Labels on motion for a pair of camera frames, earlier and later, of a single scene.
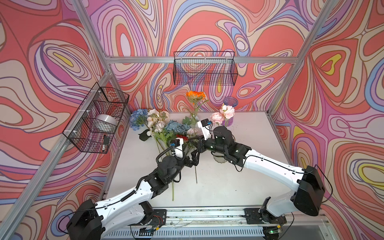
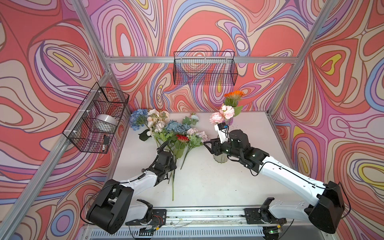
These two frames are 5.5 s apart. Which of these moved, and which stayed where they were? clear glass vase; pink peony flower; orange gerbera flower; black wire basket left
Moved: orange gerbera flower
Stayed: black wire basket left; clear glass vase; pink peony flower
